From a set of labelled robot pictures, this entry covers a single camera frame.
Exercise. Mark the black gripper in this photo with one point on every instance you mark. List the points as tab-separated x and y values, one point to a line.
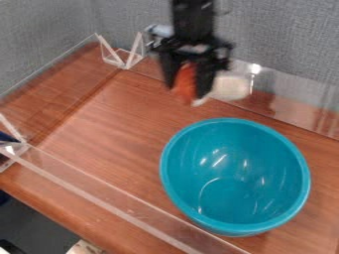
189	40

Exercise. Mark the red white toy mushroom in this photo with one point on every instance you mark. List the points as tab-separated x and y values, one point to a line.
229	87

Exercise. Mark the blue plastic bowl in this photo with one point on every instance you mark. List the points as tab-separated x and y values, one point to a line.
236	176

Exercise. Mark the clear acrylic corner bracket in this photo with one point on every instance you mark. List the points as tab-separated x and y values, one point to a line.
122	58

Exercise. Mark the clear acrylic left wall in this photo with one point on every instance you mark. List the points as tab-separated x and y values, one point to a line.
49	65

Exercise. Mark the clear acrylic wall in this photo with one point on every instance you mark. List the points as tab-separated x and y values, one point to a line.
49	65
102	213
293	99

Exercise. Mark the clear acrylic back wall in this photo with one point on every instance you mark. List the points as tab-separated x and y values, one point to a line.
293	99

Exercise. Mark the clear acrylic left bracket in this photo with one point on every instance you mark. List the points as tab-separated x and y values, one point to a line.
11	142

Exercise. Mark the clear acrylic front wall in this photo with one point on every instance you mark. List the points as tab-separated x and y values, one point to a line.
102	213

